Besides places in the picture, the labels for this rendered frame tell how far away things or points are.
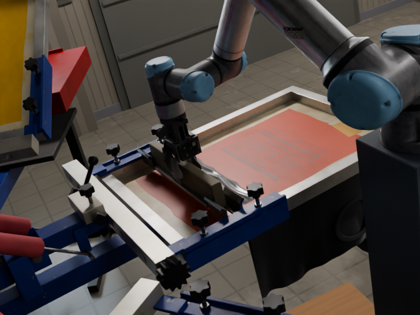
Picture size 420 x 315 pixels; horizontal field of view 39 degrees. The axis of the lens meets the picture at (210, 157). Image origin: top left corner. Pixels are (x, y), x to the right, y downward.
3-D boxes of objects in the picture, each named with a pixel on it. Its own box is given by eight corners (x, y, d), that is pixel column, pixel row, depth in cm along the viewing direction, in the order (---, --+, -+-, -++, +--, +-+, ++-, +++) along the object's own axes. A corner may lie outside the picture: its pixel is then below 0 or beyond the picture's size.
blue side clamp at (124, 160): (180, 149, 199) (175, 130, 196) (187, 153, 195) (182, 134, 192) (100, 185, 188) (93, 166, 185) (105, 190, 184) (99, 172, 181)
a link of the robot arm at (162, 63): (157, 67, 144) (136, 64, 150) (168, 108, 149) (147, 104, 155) (180, 55, 148) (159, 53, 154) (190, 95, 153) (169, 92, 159)
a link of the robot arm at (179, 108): (149, 102, 156) (175, 90, 159) (154, 117, 158) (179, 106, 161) (161, 109, 150) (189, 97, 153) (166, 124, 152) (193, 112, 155)
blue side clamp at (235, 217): (279, 210, 154) (274, 187, 151) (290, 217, 150) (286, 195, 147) (180, 264, 143) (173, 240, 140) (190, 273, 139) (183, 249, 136)
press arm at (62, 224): (100, 217, 161) (95, 202, 158) (109, 225, 156) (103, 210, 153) (40, 245, 154) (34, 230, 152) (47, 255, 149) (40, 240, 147)
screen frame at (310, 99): (294, 94, 216) (292, 85, 214) (420, 139, 168) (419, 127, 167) (99, 184, 187) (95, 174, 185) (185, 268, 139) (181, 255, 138)
